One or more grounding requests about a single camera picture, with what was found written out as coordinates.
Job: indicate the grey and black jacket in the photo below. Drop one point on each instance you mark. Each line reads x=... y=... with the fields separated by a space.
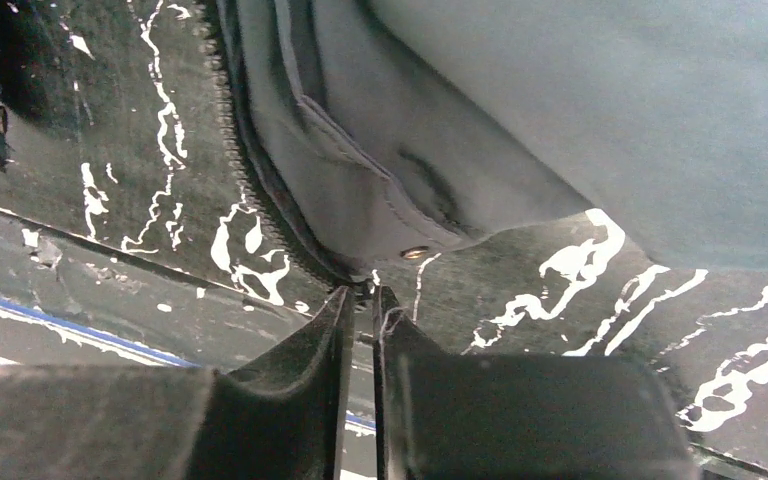
x=372 y=132

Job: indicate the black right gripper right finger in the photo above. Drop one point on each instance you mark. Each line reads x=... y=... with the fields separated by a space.
x=441 y=415

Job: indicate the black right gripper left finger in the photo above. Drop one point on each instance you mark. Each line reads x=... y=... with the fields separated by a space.
x=281 y=416

